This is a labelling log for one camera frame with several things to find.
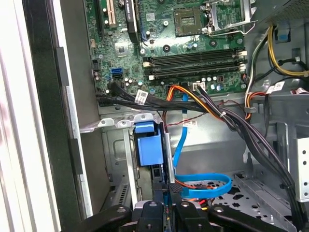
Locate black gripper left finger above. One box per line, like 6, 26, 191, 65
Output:
78, 182, 168, 232

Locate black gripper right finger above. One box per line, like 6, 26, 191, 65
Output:
168, 183, 289, 232

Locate orange disk power wire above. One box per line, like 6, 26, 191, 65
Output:
178, 180, 218, 211

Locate hard disk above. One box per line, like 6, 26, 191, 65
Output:
132, 120, 176, 191

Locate blue data wire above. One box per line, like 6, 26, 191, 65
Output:
163, 93, 233, 218

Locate metal disk bay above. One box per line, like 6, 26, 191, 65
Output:
79, 113, 177, 216

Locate metal drive cage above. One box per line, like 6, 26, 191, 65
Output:
288, 135, 309, 203

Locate black RAM slot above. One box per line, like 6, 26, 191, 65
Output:
147, 67, 244, 82
142, 49, 247, 63
142, 54, 247, 69
144, 61, 247, 75

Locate black PC case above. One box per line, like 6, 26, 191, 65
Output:
21, 0, 309, 232

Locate green motherboard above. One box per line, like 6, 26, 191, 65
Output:
83, 0, 249, 97

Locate CPU socket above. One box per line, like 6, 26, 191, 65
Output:
173, 7, 202, 37

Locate black graphics card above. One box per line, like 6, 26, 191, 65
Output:
119, 0, 142, 44

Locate locking lever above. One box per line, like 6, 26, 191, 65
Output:
209, 20, 258, 37

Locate white expansion slot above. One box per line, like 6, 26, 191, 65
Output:
106, 0, 117, 28

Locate metal socket cover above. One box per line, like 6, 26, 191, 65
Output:
202, 0, 256, 34

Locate grey power supply unit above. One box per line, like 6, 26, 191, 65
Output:
251, 0, 309, 23

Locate black cable bundle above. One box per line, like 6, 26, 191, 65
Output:
96, 82, 299, 232

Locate orange board power wires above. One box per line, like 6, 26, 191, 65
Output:
166, 84, 225, 119

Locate yellow black supply wires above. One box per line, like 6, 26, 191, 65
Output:
245, 24, 309, 78

